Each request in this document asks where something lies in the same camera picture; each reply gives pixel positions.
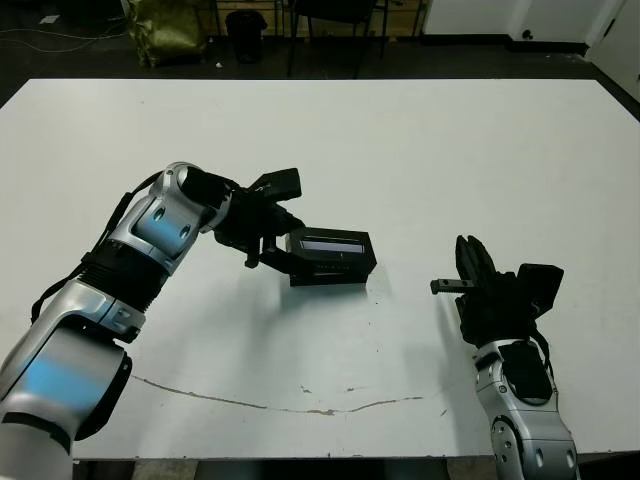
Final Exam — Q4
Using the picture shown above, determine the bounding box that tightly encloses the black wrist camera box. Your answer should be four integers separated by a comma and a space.
514, 263, 565, 320
248, 167, 303, 202

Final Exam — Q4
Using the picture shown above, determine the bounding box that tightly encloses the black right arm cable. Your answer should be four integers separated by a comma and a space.
528, 332, 559, 401

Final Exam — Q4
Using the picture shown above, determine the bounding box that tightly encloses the white door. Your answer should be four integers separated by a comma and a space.
585, 0, 640, 96

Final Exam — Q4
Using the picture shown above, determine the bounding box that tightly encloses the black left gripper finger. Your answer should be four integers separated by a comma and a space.
279, 209, 307, 234
259, 248, 296, 275

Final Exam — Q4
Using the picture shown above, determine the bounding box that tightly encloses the white floor cable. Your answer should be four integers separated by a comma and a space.
0, 19, 129, 55

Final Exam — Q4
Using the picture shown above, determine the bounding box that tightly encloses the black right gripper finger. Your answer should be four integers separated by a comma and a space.
467, 233, 500, 290
454, 234, 482, 287

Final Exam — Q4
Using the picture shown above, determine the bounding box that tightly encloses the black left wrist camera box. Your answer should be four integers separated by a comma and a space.
248, 167, 303, 202

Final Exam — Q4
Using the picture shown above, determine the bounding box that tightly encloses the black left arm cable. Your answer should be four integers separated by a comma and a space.
29, 169, 166, 324

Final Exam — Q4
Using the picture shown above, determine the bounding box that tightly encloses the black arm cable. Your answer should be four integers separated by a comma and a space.
528, 332, 559, 401
29, 169, 166, 324

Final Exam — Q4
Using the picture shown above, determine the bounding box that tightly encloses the black trash bin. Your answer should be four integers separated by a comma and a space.
224, 10, 268, 65

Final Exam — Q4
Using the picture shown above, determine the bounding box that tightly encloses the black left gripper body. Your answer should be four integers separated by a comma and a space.
213, 185, 301, 270

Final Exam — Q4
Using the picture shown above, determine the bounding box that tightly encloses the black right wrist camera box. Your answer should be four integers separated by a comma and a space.
514, 263, 565, 320

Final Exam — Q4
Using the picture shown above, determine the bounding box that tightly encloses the black box lid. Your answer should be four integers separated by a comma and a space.
284, 227, 380, 277

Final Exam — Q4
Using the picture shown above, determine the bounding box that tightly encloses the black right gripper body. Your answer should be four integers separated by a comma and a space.
429, 272, 540, 347

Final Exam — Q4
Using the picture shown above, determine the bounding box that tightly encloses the black box base white inlay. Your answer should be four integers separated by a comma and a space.
288, 268, 374, 289

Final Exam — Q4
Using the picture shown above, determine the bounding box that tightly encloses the black mesh office chair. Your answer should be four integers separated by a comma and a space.
287, 0, 389, 80

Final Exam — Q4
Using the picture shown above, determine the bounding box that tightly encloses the yellow-green plastic bag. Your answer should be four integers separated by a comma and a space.
124, 0, 209, 70

